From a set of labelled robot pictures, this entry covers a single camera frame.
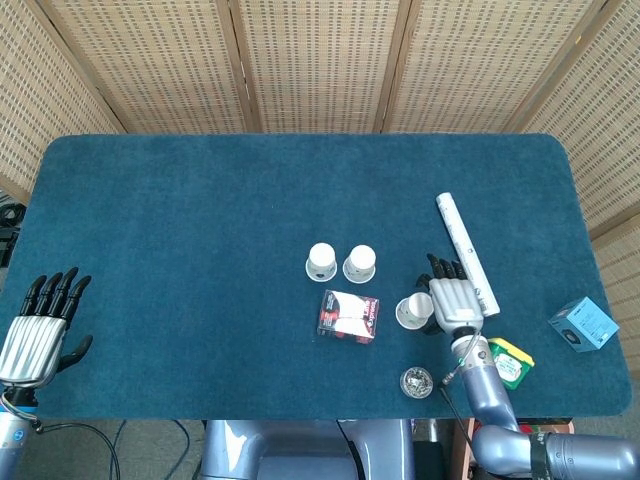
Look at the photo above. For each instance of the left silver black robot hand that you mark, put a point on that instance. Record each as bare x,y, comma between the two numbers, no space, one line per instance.
32,350

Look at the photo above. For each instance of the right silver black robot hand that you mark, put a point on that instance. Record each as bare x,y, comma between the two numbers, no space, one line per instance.
455,300

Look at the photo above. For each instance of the white floral paper cup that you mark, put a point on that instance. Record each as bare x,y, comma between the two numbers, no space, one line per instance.
412,310
360,262
321,260

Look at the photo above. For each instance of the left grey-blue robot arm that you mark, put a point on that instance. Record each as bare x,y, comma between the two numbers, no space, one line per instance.
12,440

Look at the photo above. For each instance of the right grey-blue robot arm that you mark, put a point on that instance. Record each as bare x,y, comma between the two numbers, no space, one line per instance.
485,390

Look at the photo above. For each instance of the rolled white paper tube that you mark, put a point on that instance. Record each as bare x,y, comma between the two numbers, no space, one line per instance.
452,220

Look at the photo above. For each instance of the green tub yellow lid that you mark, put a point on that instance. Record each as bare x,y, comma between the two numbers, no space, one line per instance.
515,367

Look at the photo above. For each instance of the round clear pin container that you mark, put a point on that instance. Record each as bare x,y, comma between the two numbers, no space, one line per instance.
416,382

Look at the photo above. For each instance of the clear coffee capsule box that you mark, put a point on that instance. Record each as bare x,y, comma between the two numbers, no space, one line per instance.
347,317

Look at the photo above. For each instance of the light blue cardboard box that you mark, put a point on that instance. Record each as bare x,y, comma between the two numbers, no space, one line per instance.
582,325

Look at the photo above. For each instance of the black equipment pile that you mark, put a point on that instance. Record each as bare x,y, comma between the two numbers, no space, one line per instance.
7,220

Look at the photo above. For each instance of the black flat bar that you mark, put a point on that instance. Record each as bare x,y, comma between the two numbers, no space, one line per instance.
545,421

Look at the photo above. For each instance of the blue felt table cover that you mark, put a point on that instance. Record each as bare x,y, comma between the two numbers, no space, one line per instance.
200,225

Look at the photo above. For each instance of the grey-blue robot torso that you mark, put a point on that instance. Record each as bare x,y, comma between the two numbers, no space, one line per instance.
300,450

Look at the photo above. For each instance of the woven wooden folding screen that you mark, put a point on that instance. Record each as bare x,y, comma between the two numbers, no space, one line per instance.
320,60

